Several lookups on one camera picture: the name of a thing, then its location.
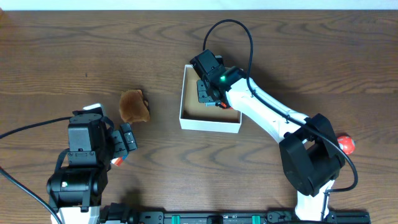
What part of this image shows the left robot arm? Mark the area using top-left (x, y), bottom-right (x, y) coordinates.
top-left (47, 111), bottom-right (137, 223)

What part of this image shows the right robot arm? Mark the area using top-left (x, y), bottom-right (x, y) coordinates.
top-left (190, 50), bottom-right (345, 221)

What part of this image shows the white cardboard box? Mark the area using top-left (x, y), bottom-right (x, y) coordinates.
top-left (178, 65), bottom-right (242, 134)

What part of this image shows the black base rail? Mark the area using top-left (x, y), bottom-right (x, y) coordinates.
top-left (99, 203), bottom-right (371, 224)

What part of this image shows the brown plush toy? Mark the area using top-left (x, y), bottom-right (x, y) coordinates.
top-left (119, 89), bottom-right (150, 124)

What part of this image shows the red toy fire truck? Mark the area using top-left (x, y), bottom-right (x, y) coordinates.
top-left (217, 102), bottom-right (233, 110)

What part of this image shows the red white toy ball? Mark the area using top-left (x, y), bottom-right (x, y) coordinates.
top-left (337, 136), bottom-right (356, 155)

